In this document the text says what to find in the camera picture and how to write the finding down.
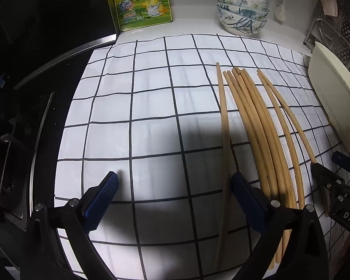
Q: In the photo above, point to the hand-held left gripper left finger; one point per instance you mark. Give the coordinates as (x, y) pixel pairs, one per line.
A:
(105, 192)

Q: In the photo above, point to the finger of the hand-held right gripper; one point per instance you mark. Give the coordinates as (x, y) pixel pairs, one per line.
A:
(345, 162)
(326, 178)

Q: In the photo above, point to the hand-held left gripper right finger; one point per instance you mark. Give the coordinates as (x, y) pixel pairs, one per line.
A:
(245, 192)

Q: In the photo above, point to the pile of wooden chopsticks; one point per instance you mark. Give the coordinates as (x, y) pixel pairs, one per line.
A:
(250, 122)

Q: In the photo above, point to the cream round plate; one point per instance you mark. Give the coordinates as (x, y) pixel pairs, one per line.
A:
(332, 87)

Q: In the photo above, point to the black gas stove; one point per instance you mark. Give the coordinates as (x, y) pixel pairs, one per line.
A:
(17, 151)

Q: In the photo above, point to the white black checkered cloth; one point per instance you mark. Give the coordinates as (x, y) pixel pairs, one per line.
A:
(151, 99)

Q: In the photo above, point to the metal dish rack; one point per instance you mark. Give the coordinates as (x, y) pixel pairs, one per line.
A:
(312, 35)

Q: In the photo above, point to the stainless steel steamer tray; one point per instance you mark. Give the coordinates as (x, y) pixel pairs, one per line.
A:
(345, 29)

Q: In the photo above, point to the white dish brush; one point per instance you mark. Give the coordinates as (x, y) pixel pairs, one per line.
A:
(279, 13)

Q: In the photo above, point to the yellow green seasoning bag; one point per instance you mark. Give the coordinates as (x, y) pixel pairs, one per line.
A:
(140, 3)

